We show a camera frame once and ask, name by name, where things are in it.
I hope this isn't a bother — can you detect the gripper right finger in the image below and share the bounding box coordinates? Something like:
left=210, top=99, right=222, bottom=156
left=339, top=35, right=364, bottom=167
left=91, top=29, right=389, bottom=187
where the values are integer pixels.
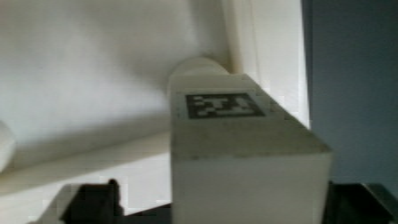
left=325, top=183, right=398, bottom=224

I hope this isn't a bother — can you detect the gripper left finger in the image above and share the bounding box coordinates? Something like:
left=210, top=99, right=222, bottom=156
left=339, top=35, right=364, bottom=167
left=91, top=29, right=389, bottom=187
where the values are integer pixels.
left=28, top=179, right=174, bottom=224

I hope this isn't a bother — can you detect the white table leg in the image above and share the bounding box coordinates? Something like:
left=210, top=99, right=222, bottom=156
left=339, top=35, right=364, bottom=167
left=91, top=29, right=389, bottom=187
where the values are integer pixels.
left=169, top=57, right=332, bottom=224

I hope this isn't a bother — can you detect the white square tabletop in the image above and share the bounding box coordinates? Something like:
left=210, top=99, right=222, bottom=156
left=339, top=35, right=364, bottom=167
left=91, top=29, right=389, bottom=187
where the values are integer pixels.
left=0, top=0, right=309, bottom=224

